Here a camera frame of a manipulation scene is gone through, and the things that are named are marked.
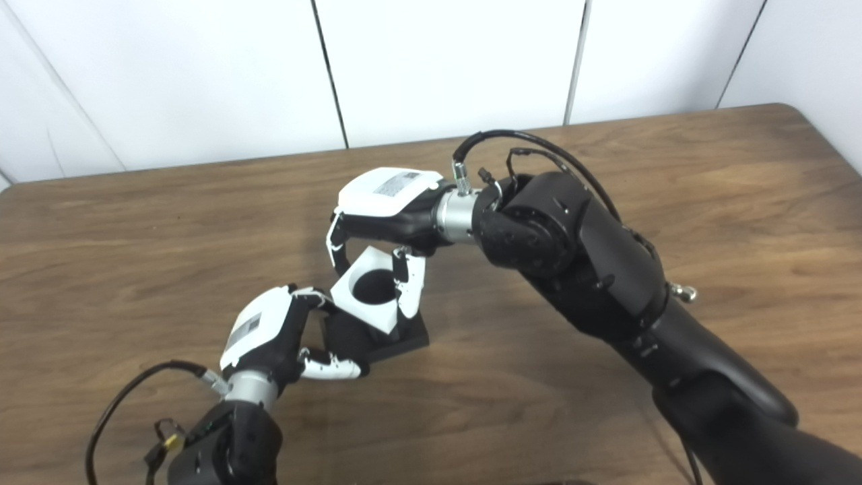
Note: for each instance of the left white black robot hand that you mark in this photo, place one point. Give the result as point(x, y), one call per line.
point(259, 337)

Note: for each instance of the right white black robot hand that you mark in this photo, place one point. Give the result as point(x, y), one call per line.
point(397, 205)

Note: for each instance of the white square piece with hole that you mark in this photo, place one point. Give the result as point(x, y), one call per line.
point(363, 310)

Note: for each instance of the black peg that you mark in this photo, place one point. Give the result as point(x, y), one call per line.
point(404, 337)

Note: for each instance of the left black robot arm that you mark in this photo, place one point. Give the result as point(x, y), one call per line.
point(225, 448)

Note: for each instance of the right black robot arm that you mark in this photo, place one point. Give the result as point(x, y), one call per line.
point(606, 269)

